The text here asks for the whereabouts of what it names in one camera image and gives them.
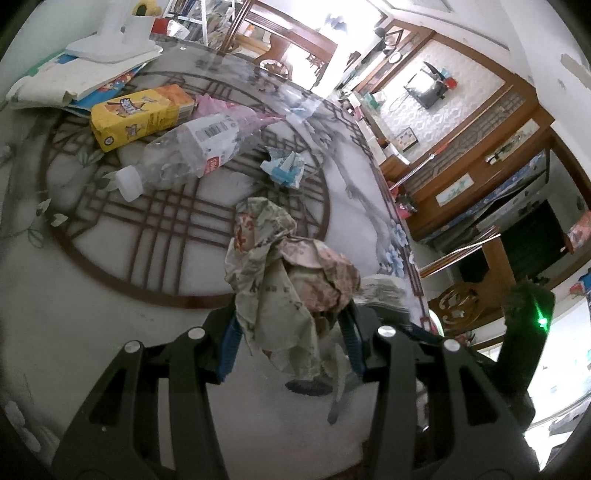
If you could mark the wooden bench chair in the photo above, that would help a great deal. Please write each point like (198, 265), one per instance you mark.
(295, 39)

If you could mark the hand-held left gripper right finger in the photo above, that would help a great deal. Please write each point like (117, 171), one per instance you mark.
(352, 341)

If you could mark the carved wooden chair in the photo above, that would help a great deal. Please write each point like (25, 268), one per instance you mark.
(466, 304)

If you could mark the clear plastic bottle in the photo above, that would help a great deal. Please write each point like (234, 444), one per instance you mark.
(194, 147)

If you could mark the crumpled blue white wrapper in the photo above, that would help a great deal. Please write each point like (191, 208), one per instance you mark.
(284, 168)

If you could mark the wooden wall cabinet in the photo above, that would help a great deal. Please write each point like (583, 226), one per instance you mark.
(475, 175)

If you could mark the printed paper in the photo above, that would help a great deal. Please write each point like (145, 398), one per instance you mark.
(281, 286)

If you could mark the yellow drink carton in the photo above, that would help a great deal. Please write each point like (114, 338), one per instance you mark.
(138, 117)

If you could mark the white step ladder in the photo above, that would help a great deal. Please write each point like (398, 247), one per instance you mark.
(198, 18)

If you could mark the stack of white papers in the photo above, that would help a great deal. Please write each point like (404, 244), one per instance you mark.
(60, 81)

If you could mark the white pen holder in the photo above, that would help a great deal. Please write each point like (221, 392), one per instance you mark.
(138, 27)

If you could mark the thin wooden pole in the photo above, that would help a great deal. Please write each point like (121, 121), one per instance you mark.
(464, 258)
(461, 253)

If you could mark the colourful printed book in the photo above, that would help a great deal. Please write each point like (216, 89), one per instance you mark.
(106, 90)

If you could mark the white low cabinet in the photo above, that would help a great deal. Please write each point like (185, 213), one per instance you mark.
(376, 124)

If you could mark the small square framed picture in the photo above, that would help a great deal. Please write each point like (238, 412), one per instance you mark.
(406, 138)

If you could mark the round wall clock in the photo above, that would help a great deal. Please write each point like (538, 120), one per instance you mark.
(395, 57)

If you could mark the wall television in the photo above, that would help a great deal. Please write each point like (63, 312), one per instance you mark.
(425, 90)

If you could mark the pink plastic bag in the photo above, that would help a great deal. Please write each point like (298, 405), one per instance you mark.
(240, 115)

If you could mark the red floor container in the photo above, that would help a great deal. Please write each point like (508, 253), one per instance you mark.
(405, 206)

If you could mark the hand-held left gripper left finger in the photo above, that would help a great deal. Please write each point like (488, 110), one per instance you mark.
(229, 346)

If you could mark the folded newspaper stack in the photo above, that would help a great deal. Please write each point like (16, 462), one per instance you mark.
(385, 295)

